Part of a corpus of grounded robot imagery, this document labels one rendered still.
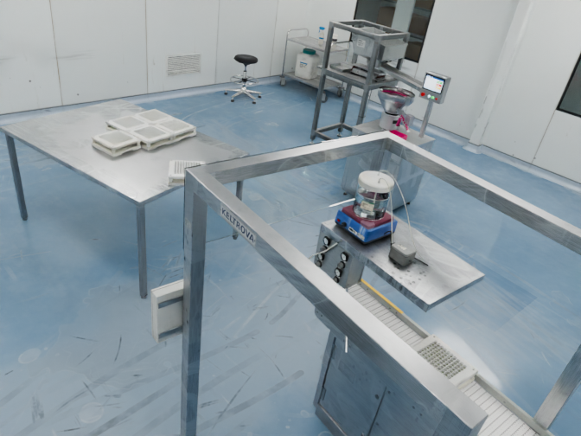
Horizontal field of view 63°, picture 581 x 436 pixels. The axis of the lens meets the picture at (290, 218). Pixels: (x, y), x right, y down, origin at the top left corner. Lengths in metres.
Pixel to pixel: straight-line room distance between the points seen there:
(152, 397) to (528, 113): 5.73
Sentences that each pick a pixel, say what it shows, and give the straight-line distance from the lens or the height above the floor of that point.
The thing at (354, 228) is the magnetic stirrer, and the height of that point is 1.30.
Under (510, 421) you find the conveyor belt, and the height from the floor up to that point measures 0.82.
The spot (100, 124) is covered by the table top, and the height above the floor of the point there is 0.82.
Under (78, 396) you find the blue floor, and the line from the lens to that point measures 3.07.
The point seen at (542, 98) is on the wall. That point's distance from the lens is 6.98.
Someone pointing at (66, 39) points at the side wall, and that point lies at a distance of 6.48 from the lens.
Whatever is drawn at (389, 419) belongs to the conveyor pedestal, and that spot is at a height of 0.48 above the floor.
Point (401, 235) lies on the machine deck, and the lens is 2.21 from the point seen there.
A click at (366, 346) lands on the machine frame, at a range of 1.14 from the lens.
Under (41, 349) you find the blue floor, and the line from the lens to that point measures 3.35.
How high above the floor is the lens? 2.38
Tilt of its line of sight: 32 degrees down
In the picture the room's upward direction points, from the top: 9 degrees clockwise
